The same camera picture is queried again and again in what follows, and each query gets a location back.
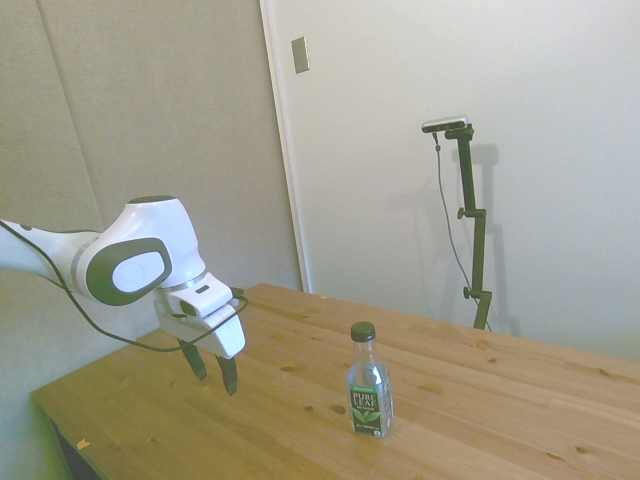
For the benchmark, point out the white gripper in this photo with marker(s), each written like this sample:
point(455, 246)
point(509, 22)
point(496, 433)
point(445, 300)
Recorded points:
point(227, 337)

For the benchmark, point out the black camera stand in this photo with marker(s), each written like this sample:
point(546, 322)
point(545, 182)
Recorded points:
point(472, 220)

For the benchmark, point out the grey wall switch plate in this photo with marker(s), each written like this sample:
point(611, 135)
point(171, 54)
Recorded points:
point(300, 55)

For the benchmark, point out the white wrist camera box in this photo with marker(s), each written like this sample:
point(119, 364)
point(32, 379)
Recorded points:
point(200, 297)

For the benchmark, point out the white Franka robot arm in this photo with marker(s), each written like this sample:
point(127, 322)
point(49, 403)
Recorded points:
point(140, 235)

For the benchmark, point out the clear Pure Leaf tea bottle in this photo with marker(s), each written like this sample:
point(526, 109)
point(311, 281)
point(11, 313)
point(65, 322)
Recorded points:
point(370, 390)

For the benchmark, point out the silver exterior camera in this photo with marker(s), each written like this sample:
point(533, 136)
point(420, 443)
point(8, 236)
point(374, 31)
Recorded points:
point(445, 123)

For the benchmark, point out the white door frame trim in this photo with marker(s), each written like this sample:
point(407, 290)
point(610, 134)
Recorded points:
point(285, 145)

